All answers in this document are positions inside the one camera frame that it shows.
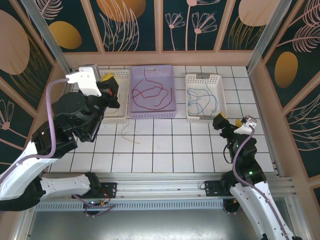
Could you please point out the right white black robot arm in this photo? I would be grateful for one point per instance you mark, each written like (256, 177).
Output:
(255, 207)

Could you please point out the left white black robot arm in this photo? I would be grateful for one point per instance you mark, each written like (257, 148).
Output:
(20, 182)

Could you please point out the white perforated plastic basket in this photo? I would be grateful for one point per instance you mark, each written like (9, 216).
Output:
(117, 120)

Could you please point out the purple perforated plastic basket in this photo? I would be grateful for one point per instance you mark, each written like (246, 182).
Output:
(162, 75)

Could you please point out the aluminium side rail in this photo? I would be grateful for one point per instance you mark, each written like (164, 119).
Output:
(261, 120)

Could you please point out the aluminium frame post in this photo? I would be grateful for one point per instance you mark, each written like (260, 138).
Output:
(265, 37)
(50, 42)

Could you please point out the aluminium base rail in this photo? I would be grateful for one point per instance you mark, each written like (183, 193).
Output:
(160, 187)

